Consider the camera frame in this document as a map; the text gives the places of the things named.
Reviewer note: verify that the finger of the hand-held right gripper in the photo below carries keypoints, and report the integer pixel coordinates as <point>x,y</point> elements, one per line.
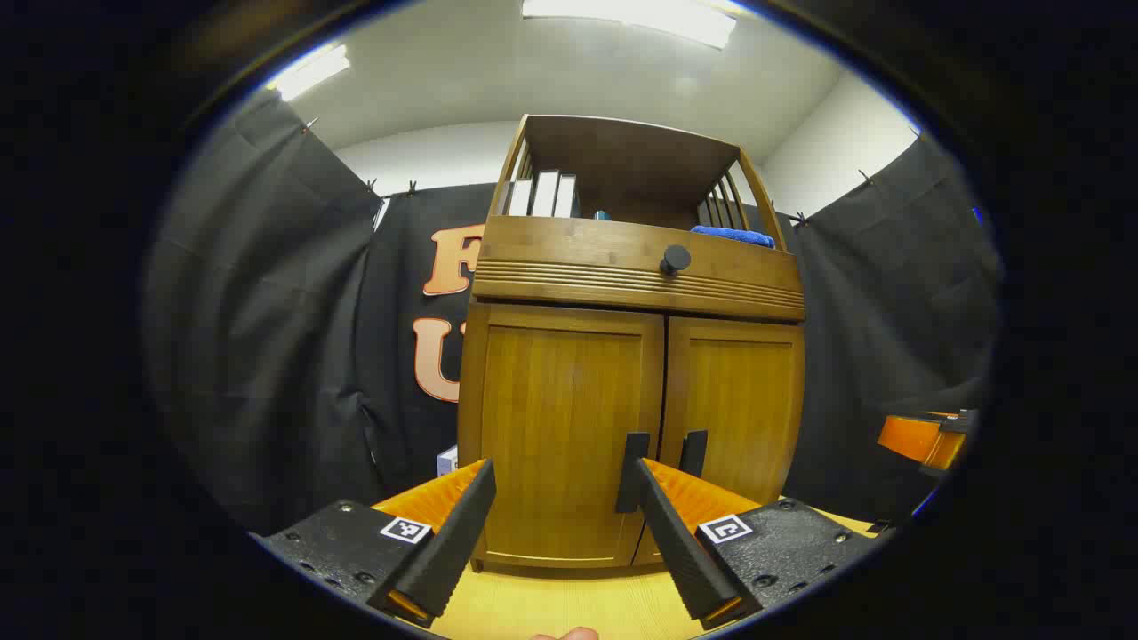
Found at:
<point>916,437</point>

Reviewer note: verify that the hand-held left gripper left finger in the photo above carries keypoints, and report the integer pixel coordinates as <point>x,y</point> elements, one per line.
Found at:
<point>453,547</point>

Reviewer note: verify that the wooden ribbed drawer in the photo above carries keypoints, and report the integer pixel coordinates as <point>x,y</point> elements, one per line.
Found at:
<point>569,253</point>

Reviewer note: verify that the black backdrop cloth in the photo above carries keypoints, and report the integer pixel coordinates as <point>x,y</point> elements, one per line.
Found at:
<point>267,311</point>

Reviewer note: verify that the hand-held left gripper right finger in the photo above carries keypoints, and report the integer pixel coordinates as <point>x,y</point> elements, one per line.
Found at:
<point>680,551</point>

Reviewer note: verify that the small white box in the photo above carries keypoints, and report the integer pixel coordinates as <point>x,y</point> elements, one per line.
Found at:
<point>447,460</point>

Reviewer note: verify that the black round drawer knob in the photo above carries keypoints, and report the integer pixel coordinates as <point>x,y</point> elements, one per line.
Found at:
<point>676,259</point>

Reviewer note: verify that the white upright book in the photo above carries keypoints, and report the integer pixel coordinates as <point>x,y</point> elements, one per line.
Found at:
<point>520,197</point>
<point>544,194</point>
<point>565,196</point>

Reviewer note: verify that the wooden shoe cabinet door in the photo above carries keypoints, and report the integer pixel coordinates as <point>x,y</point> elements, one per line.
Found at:
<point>742,400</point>
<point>551,409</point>

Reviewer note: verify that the blue folded cloth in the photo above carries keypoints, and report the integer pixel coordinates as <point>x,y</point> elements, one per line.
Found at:
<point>733,236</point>

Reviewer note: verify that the wooden double-door shoe cabinet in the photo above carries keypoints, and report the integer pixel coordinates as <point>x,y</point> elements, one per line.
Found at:
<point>622,160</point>

